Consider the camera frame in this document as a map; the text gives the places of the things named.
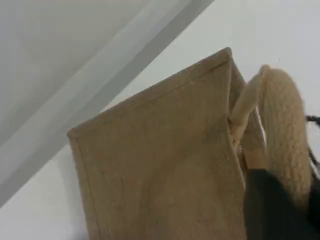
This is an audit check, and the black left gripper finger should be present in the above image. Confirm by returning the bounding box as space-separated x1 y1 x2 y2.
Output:
244 168 311 240
307 183 320 240

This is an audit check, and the brown burlap tote bag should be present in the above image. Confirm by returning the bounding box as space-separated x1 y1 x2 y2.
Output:
66 46 313 240

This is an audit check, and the black braided cable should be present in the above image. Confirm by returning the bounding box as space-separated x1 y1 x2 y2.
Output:
304 114 320 176

